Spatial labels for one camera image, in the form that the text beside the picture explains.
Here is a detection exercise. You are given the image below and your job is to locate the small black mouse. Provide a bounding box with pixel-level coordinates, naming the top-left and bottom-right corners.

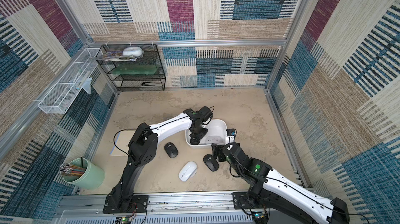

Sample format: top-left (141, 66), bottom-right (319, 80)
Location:
top-left (203, 154), bottom-right (219, 172)

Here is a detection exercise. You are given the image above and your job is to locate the green pencil cup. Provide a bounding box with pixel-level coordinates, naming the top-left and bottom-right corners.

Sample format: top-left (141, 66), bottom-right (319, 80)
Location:
top-left (61, 157), bottom-right (105, 190)

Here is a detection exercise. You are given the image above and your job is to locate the white wireless mouse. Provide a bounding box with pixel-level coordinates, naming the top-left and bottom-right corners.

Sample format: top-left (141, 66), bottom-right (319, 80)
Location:
top-left (178, 161), bottom-right (198, 182)

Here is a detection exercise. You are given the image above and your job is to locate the white wire wall basket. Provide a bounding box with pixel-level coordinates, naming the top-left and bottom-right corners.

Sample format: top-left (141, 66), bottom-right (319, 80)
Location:
top-left (38, 48), bottom-right (98, 114)

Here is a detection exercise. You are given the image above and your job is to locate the bundle of coloured pencils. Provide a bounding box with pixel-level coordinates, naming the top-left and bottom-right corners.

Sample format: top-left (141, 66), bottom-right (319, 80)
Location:
top-left (59, 164), bottom-right (86, 177)

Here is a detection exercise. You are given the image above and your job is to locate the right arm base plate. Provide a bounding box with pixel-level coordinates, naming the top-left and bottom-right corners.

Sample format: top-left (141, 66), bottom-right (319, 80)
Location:
top-left (232, 191), bottom-right (276, 210)

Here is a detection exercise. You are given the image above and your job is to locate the black item on bottom shelf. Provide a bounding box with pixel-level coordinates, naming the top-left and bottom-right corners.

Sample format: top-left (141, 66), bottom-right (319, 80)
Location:
top-left (141, 82), bottom-right (162, 87)

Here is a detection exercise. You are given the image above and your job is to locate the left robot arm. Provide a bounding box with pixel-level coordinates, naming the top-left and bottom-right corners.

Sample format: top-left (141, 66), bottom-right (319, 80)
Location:
top-left (103, 106), bottom-right (213, 214)

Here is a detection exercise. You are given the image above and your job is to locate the white plastic storage box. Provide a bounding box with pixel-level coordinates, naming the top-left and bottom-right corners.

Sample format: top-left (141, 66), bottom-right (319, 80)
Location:
top-left (185, 119), bottom-right (229, 149)

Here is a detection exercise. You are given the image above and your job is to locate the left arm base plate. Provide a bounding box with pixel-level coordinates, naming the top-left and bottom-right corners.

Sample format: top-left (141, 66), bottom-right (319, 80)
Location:
top-left (102, 195), bottom-right (149, 214)

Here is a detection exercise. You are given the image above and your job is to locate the green board on shelf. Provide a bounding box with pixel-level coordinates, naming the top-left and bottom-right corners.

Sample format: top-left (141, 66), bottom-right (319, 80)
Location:
top-left (108, 64), bottom-right (158, 75)

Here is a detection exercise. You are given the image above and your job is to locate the cream booklet with blue edge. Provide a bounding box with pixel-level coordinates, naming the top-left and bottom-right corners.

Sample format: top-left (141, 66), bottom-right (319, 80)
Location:
top-left (110, 130), bottom-right (135, 157)

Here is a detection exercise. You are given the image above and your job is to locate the black wireless mouse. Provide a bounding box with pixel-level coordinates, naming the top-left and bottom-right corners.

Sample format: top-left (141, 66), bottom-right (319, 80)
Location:
top-left (164, 142), bottom-right (179, 158)

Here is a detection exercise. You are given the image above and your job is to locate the white round device on shelf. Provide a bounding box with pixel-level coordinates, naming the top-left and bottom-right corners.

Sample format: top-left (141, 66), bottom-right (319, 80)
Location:
top-left (122, 47), bottom-right (144, 58)

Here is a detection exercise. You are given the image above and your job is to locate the magazine on shelf top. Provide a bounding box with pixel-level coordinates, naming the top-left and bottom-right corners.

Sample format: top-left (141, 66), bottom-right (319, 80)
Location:
top-left (89, 52), bottom-right (143, 61)

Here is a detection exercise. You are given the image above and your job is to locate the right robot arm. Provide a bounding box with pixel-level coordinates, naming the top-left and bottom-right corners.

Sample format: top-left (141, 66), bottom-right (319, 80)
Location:
top-left (211, 142), bottom-right (350, 224)

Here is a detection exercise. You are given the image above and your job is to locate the black mesh shelf rack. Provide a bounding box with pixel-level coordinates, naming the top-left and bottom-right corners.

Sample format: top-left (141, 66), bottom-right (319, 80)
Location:
top-left (91, 44), bottom-right (166, 92)

